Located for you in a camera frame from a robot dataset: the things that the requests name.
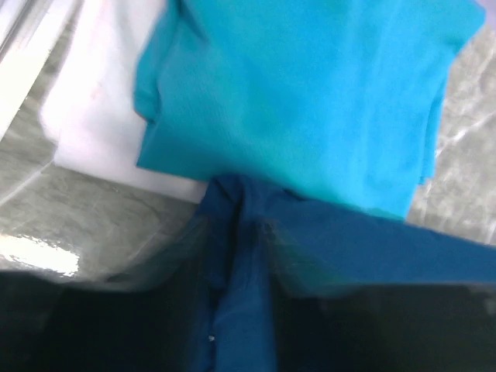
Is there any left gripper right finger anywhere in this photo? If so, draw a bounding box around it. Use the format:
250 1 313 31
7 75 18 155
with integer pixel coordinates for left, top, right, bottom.
267 221 495 371

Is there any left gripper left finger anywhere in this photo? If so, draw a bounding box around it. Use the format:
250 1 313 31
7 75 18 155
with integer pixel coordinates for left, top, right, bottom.
1 218 212 371

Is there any dark blue t-shirt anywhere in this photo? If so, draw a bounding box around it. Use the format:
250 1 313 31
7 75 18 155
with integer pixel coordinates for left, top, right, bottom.
191 175 495 371

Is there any white folded t-shirt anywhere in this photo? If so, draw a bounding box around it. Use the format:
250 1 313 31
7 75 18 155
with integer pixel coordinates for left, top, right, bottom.
40 1 206 203

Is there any teal folded t-shirt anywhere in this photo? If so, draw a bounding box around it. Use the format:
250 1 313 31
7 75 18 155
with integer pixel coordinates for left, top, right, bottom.
133 1 485 219

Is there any aluminium frame rail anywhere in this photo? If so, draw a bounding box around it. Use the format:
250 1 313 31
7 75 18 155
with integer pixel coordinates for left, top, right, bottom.
1 0 78 135

